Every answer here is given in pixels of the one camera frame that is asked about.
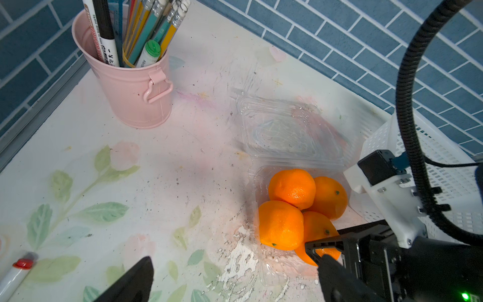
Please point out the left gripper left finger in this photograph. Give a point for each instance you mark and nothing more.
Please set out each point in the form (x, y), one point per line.
(134, 285)

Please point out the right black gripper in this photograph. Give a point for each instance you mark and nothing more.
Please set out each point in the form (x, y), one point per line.
(430, 270)

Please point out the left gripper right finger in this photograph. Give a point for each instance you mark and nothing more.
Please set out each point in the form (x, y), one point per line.
(337, 284)

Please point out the orange box two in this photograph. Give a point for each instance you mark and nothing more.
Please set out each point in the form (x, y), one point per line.
(331, 198)

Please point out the orange box three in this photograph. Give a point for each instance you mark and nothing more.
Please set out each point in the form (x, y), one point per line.
(281, 225)

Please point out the orange box one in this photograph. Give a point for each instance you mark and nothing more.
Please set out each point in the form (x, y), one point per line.
(295, 186)

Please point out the orange left box four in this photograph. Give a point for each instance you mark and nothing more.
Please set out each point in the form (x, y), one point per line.
(316, 227)

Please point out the red white marker pen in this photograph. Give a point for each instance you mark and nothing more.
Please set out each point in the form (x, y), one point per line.
(17, 272)

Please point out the pink metal pen bucket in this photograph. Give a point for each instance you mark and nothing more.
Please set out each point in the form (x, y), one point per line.
(140, 98)

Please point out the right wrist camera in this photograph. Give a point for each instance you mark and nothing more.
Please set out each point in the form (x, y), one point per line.
(393, 199)

